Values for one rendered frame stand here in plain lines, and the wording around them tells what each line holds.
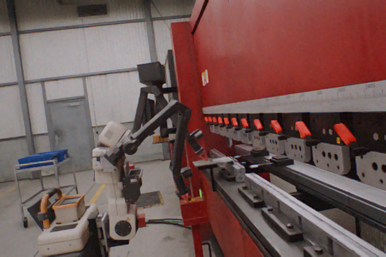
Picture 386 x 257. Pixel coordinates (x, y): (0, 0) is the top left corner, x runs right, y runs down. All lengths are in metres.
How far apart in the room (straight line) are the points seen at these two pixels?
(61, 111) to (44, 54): 1.75
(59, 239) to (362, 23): 1.70
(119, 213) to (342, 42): 1.55
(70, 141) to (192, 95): 6.73
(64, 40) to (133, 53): 2.06
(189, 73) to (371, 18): 2.45
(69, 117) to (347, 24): 8.88
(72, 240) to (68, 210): 0.21
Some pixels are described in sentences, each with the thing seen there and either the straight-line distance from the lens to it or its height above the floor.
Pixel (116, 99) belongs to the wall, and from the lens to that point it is 9.07.
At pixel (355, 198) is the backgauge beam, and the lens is 1.30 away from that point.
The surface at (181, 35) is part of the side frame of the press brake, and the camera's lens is 3.08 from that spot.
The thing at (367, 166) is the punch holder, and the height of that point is 1.22.
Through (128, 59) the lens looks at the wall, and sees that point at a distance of 9.18.
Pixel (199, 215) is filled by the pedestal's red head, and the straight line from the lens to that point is 1.94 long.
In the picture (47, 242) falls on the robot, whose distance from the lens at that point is 1.87.
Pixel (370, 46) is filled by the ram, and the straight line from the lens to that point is 0.70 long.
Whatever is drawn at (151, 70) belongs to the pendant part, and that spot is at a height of 1.86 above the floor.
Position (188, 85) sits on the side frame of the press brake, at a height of 1.65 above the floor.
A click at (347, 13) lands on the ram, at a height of 1.56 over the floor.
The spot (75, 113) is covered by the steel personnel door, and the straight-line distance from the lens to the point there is 9.26.
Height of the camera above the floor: 1.39
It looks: 3 degrees down
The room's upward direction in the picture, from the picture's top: 7 degrees counter-clockwise
